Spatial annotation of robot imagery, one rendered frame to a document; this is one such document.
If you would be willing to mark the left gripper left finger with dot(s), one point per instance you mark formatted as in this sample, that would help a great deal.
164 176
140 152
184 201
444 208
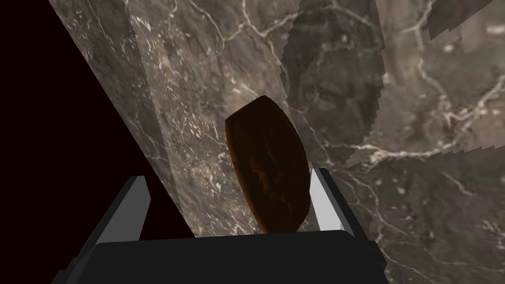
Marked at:
125 213

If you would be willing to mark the brown bread loaf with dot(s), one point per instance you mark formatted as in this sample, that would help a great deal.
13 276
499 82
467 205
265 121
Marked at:
268 169

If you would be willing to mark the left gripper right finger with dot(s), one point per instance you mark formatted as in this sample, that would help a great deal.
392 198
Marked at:
329 209

